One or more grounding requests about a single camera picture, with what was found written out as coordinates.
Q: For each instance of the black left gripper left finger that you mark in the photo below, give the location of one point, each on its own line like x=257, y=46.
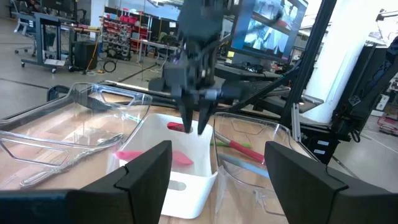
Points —
x=140, y=193

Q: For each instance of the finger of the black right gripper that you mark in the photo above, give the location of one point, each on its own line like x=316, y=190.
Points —
x=205, y=113
x=187, y=115

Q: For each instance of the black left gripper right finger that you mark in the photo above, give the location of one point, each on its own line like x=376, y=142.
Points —
x=304, y=199

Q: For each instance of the green silicone spatula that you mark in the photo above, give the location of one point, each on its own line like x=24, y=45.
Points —
x=224, y=144

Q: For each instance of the pink silicone spatula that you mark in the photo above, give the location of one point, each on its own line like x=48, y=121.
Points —
x=183, y=158

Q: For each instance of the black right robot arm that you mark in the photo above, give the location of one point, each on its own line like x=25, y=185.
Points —
x=363, y=93

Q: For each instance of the black desk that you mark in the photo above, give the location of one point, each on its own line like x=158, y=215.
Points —
x=236, y=73

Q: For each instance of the white plastic bin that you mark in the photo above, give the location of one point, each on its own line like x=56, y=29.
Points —
x=192, y=199

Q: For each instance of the clear plastic bin with sticker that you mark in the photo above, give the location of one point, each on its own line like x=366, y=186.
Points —
x=236, y=193

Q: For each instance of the shelf with red bins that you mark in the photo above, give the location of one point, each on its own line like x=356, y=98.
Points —
x=124, y=34

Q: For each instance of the large monitor screen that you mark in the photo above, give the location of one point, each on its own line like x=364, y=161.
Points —
x=267, y=34

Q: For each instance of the black cabinet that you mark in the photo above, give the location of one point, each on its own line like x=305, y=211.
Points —
x=84, y=56

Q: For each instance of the white round pillar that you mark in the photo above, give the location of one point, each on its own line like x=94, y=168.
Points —
x=342, y=62

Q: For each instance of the grey-blue workbench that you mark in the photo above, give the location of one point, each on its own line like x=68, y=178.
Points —
x=40, y=31

